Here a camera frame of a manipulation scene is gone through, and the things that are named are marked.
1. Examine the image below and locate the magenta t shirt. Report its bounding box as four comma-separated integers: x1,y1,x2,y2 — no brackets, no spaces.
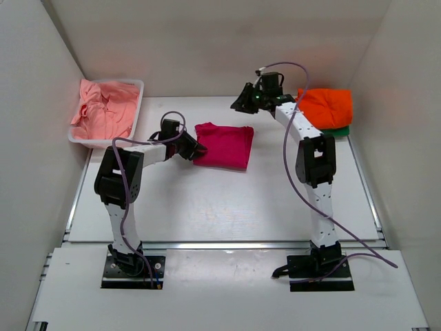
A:
193,122,254,170

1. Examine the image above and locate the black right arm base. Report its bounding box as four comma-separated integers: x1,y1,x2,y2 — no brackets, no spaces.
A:
271,242,355,292

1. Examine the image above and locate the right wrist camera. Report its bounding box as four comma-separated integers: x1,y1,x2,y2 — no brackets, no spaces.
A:
256,69,285,94

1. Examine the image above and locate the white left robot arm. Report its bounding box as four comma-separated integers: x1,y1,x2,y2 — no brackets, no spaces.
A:
94,118,207,279

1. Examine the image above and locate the pink t shirt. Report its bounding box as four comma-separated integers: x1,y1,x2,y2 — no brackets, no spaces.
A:
70,79,143,141

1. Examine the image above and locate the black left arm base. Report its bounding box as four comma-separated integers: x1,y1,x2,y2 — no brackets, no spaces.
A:
101,245,166,290

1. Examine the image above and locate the green folded t shirt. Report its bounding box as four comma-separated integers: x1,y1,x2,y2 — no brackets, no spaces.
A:
321,126,350,137

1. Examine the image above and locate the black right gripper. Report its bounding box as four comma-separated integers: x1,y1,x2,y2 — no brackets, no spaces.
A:
231,85,267,116

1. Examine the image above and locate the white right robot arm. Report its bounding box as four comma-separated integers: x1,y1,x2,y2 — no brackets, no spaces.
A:
231,70,342,276

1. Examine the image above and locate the white plastic basket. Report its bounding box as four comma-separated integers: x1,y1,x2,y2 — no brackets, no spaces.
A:
67,79,145,150

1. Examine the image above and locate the orange folded t shirt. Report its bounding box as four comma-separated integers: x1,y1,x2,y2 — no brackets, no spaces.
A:
296,88,353,130

